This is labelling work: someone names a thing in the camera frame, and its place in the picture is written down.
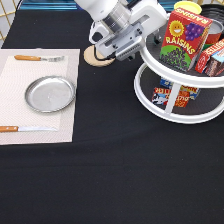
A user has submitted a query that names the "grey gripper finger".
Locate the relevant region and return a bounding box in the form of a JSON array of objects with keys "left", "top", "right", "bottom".
[{"left": 153, "top": 29, "right": 161, "bottom": 45}]

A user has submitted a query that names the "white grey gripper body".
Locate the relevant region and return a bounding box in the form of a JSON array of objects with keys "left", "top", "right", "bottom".
[{"left": 89, "top": 0, "right": 167, "bottom": 61}]

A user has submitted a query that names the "white two-tier lazy Susan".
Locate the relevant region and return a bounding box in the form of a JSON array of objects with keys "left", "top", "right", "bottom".
[{"left": 133, "top": 19, "right": 224, "bottom": 125}]

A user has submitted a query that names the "black bowl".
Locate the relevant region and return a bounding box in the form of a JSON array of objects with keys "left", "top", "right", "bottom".
[{"left": 201, "top": 4, "right": 224, "bottom": 26}]

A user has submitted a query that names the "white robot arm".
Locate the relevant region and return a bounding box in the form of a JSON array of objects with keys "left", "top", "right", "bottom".
[{"left": 75, "top": 0, "right": 167, "bottom": 61}]

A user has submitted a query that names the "round metal plate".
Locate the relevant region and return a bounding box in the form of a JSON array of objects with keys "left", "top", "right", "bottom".
[{"left": 24, "top": 76, "right": 76, "bottom": 113}]

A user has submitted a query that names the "red raisins box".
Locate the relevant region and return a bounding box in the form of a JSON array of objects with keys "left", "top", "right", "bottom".
[{"left": 160, "top": 8, "right": 212, "bottom": 71}]

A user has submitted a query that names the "green yellow parmesan can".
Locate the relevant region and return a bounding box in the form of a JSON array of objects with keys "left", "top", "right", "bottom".
[{"left": 174, "top": 1, "right": 202, "bottom": 14}]

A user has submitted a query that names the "blue yellow box lower tier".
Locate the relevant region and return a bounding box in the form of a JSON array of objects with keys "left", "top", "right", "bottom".
[{"left": 160, "top": 78, "right": 200, "bottom": 100}]

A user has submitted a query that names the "red butter box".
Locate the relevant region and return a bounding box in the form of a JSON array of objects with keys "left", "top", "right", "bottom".
[{"left": 195, "top": 38, "right": 224, "bottom": 73}]

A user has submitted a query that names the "red box lower tier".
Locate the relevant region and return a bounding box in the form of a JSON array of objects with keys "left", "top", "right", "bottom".
[{"left": 152, "top": 87, "right": 189, "bottom": 107}]

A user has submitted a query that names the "red soup can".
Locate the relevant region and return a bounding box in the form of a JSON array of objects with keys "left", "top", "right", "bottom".
[{"left": 204, "top": 20, "right": 223, "bottom": 48}]

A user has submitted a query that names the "chocolate pudding box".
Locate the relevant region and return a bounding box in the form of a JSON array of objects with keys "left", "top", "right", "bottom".
[{"left": 205, "top": 49, "right": 224, "bottom": 77}]

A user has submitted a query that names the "round wooden coaster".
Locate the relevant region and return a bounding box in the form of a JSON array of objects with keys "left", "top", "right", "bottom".
[{"left": 84, "top": 45, "right": 115, "bottom": 67}]

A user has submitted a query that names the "beige woven placemat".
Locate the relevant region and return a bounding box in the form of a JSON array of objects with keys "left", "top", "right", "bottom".
[{"left": 0, "top": 49, "right": 80, "bottom": 145}]

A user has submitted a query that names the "wooden handled fork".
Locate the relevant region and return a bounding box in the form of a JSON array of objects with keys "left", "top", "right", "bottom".
[{"left": 14, "top": 55, "right": 65, "bottom": 62}]

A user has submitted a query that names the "wooden handled knife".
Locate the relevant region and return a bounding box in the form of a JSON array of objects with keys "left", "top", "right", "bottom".
[{"left": 0, "top": 126, "right": 57, "bottom": 133}]

